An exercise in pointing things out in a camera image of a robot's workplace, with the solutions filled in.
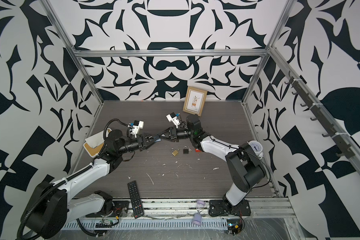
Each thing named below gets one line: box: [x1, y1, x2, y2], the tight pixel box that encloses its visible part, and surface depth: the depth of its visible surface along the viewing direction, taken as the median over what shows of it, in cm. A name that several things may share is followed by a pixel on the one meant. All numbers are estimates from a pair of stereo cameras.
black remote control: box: [127, 180, 145, 219], surface depth 77 cm
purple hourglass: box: [192, 199, 206, 227], surface depth 73 cm
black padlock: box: [183, 145, 189, 155], surface depth 96 cm
